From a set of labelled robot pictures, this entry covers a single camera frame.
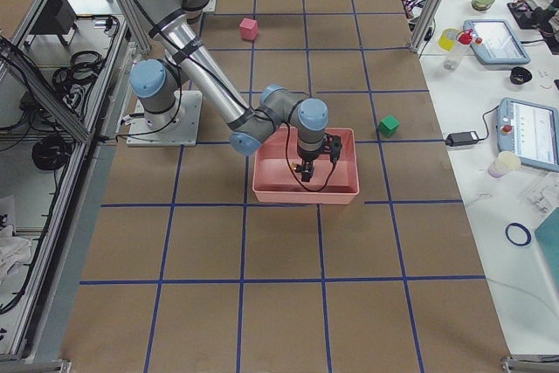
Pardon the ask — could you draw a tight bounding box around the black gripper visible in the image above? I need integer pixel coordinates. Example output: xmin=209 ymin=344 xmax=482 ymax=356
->
xmin=299 ymin=152 xmax=318 ymax=182

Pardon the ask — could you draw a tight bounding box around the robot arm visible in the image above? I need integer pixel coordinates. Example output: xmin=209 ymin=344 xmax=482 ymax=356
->
xmin=130 ymin=0 xmax=342 ymax=183

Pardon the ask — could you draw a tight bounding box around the pink plastic tray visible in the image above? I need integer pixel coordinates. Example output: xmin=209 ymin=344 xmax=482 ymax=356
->
xmin=252 ymin=127 xmax=359 ymax=204

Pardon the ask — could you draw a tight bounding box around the green foam cube right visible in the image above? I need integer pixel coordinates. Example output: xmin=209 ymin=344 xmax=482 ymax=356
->
xmin=377 ymin=114 xmax=400 ymax=138

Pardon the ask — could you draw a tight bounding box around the black power brick right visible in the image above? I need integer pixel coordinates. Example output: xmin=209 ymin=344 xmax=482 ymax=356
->
xmin=445 ymin=131 xmax=480 ymax=147

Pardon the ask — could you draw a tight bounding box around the pink foam cube centre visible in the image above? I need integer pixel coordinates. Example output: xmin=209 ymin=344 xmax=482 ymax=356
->
xmin=238 ymin=17 xmax=259 ymax=42

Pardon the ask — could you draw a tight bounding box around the teach pendant near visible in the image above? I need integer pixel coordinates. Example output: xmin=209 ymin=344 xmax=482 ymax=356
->
xmin=496 ymin=97 xmax=558 ymax=172

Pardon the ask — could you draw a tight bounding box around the teach pendant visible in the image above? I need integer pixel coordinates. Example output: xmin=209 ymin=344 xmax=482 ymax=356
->
xmin=496 ymin=97 xmax=558 ymax=172
xmin=463 ymin=19 xmax=530 ymax=66

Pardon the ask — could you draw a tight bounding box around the teach pendant far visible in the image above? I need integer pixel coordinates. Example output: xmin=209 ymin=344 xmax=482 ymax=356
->
xmin=463 ymin=19 xmax=530 ymax=66

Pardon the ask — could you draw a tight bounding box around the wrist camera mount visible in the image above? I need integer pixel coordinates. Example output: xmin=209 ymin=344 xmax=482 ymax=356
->
xmin=324 ymin=133 xmax=342 ymax=166

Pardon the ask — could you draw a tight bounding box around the camera cable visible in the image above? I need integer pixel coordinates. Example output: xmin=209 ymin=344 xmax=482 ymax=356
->
xmin=286 ymin=128 xmax=340 ymax=193

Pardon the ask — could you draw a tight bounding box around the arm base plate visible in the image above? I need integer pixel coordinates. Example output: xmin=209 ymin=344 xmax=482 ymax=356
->
xmin=126 ymin=90 xmax=203 ymax=147

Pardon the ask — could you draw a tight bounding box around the blue tape ring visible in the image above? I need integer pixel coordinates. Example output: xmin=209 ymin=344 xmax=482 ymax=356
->
xmin=505 ymin=223 xmax=534 ymax=247

